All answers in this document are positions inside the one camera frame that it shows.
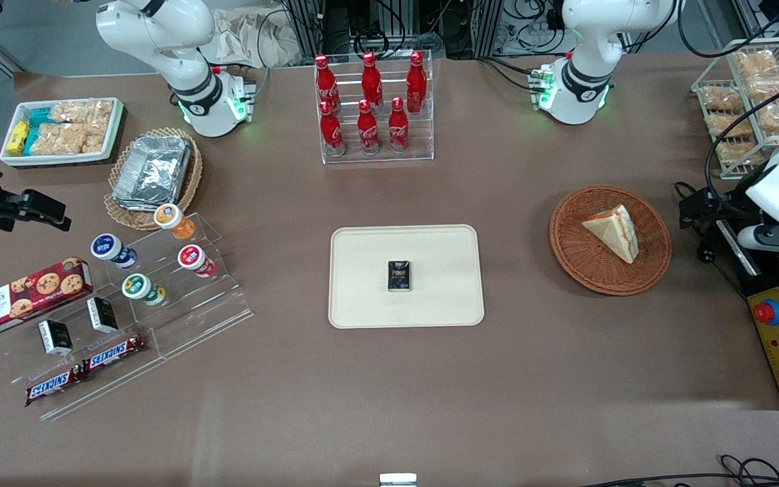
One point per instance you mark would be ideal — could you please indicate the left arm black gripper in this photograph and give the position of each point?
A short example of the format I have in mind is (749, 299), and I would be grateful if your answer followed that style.
(706, 208)

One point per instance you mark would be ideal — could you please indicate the triangle sandwich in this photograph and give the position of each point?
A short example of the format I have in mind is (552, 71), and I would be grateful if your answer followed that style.
(616, 233)

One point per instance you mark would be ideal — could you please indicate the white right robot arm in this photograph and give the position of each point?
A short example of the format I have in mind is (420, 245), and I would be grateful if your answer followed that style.
(159, 34)

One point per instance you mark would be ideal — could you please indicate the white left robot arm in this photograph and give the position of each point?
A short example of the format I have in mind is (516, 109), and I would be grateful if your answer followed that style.
(585, 40)

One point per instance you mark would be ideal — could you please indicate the brown wicker basket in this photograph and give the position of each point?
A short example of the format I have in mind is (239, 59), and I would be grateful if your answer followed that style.
(585, 260)

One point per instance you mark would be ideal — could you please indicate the light woven wicker basket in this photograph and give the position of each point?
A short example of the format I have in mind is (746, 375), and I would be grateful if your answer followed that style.
(190, 182)

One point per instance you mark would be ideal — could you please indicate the cream plastic tray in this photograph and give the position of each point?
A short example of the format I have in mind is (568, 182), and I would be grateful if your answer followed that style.
(369, 297)

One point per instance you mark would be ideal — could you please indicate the white rectangular snack bin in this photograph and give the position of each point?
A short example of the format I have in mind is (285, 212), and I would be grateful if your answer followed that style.
(58, 159)

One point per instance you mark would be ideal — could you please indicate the teal snack packet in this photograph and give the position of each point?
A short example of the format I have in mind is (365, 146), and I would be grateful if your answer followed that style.
(39, 117)
(31, 141)

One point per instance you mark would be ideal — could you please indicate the blue lid yogurt cup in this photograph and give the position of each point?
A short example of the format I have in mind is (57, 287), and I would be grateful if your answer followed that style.
(109, 247)

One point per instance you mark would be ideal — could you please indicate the clear bag of rice crackers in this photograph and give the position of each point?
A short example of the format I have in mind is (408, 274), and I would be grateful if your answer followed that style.
(68, 138)
(82, 111)

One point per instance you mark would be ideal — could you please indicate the yellow snack packet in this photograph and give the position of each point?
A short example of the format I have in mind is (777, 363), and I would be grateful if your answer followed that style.
(17, 137)

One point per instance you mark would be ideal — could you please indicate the red Walkers cookie box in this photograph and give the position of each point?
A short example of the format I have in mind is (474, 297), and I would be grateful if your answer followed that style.
(24, 297)

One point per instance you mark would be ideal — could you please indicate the black equipment base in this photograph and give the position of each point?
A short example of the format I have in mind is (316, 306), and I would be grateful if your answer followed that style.
(761, 281)

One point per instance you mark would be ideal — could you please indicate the stack of foil trays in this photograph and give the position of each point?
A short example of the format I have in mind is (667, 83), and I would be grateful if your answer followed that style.
(153, 169)

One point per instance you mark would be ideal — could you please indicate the small black white box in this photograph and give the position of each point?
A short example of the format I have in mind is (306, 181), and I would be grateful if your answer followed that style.
(102, 314)
(55, 337)

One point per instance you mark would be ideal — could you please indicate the green lid yogurt cup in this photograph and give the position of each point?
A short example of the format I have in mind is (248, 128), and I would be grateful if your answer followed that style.
(138, 287)

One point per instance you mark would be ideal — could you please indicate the orange lid yogurt cup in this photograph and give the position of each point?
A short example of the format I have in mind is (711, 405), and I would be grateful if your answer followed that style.
(170, 218)

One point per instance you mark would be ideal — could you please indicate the red lid yogurt cup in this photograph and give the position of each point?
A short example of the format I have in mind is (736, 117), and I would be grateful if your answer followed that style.
(192, 258)

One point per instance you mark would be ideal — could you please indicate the Snickers chocolate bar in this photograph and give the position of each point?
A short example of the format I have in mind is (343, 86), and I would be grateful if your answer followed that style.
(51, 385)
(112, 354)

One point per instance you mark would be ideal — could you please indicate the clear acrylic stepped snack stand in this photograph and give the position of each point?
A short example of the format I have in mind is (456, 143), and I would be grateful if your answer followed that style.
(92, 392)

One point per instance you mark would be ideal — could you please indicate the clear acrylic stepped cup stand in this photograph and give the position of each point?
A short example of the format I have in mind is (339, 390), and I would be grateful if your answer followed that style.
(207, 308)

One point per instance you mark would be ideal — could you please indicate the beige cloth bag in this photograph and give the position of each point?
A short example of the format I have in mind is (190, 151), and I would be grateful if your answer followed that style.
(247, 37)

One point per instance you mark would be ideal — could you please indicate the clear acrylic bottle rack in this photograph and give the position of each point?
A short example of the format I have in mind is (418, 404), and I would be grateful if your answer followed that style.
(423, 135)

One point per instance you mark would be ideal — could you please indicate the red cola bottle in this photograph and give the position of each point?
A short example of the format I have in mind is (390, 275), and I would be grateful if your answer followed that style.
(371, 78)
(332, 132)
(416, 81)
(398, 128)
(326, 81)
(368, 132)

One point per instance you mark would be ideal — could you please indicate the small black card box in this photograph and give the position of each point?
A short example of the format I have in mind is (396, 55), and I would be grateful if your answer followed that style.
(399, 276)

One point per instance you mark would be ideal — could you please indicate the small white block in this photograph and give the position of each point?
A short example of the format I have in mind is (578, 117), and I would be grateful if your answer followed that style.
(397, 480)

